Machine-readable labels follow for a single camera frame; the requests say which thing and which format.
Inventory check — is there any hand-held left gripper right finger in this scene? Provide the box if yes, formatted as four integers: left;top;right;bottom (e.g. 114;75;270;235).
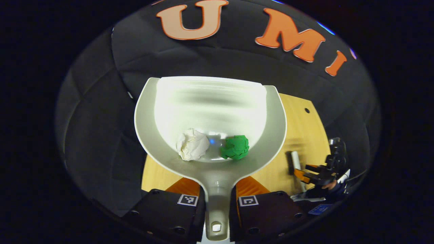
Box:
229;176;306;242

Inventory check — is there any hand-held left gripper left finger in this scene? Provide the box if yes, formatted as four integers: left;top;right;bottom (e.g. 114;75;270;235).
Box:
123;177;206;243

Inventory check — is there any small white broom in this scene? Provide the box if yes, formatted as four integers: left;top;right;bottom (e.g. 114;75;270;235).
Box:
285;150;308;194

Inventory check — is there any green paper ball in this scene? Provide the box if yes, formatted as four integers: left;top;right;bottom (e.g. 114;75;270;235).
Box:
220;135;250;161

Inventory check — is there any white paper ball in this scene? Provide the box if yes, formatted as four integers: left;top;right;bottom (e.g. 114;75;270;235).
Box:
176;128;210;161

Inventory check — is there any white plastic dustpan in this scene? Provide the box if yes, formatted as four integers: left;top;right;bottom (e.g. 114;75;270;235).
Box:
134;76;288;242

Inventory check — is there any blue printed card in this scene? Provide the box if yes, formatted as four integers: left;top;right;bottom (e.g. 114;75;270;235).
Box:
308;204;334;216

